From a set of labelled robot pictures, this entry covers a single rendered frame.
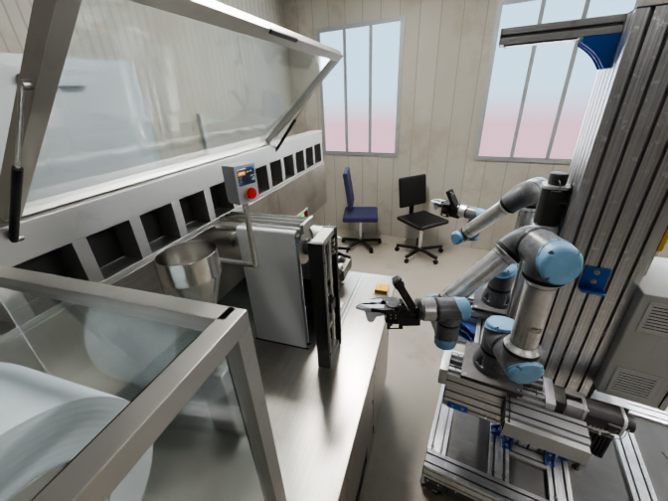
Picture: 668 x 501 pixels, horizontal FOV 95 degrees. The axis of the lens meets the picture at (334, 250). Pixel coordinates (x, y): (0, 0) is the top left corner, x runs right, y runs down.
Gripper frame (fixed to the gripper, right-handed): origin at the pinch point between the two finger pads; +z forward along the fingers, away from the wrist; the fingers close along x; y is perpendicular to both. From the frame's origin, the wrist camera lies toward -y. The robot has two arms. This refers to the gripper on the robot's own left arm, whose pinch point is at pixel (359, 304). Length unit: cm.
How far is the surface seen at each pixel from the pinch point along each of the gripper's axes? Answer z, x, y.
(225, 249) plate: 53, 26, -12
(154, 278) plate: 62, -6, -14
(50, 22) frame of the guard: 40, -45, -66
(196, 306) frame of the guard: 25, -53, -29
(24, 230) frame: 69, -31, -36
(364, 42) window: -25, 330, -165
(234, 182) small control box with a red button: 32, -12, -42
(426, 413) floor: -45, 66, 116
